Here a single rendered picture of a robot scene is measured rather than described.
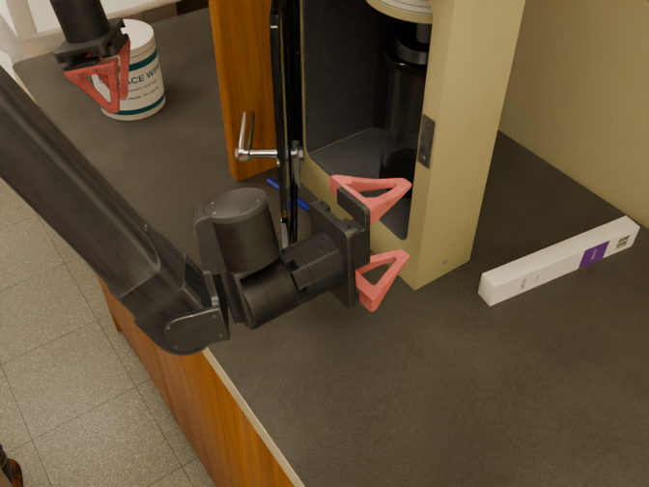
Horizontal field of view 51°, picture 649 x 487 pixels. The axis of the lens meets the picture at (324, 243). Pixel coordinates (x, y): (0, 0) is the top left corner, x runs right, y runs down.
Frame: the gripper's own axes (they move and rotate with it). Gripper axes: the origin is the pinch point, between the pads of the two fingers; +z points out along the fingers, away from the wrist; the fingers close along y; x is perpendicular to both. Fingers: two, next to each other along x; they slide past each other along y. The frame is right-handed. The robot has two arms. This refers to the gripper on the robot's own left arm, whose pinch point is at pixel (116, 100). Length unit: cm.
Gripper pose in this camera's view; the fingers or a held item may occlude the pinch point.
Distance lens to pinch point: 97.4
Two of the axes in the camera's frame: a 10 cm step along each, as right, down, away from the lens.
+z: 2.0, 7.9, 5.9
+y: 0.1, -6.0, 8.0
